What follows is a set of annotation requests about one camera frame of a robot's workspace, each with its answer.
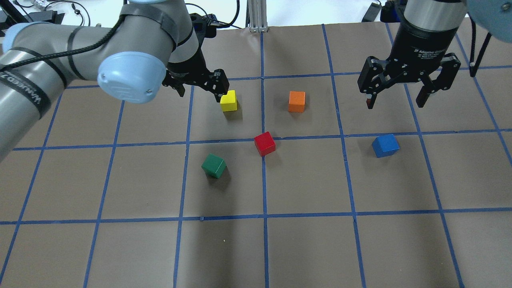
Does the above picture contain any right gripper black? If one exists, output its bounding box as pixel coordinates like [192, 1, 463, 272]
[357, 22, 461, 109]

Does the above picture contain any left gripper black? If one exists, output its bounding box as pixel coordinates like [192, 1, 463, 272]
[162, 46, 229, 97]

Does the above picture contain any red wooden block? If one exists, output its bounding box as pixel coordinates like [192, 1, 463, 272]
[254, 131, 276, 157]

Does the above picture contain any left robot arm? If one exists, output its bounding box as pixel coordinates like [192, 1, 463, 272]
[1, 0, 229, 159]

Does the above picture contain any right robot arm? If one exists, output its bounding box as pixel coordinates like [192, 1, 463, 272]
[357, 0, 511, 109]

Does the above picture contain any yellow wooden block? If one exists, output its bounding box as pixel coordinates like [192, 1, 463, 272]
[220, 90, 238, 112]

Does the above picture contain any blue wooden block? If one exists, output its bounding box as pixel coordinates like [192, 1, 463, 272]
[372, 134, 400, 158]

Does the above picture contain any green wooden block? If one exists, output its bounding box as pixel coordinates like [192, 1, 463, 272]
[201, 154, 227, 179]

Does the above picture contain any orange wooden block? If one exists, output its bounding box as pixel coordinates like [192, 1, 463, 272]
[288, 91, 306, 113]

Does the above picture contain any black power adapter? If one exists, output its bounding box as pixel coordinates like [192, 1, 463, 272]
[361, 2, 382, 22]

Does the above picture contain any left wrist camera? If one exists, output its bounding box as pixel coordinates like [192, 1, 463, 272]
[190, 13, 217, 39]

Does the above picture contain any aluminium frame post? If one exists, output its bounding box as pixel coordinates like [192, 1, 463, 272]
[246, 0, 268, 33]

